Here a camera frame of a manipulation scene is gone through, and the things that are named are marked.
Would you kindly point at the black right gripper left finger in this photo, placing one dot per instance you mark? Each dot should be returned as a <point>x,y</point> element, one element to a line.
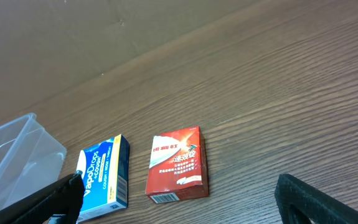
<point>59,202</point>

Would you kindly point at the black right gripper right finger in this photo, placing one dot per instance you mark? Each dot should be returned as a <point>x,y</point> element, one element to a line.
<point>299,202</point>

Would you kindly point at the blue VapoDrops box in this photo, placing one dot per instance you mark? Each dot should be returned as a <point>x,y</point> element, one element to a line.
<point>104,168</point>

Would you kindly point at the clear plastic container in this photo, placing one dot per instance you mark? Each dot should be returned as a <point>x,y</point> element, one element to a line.
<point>30,159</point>

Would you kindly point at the red medicine box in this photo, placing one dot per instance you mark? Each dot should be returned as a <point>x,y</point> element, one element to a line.
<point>178,167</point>

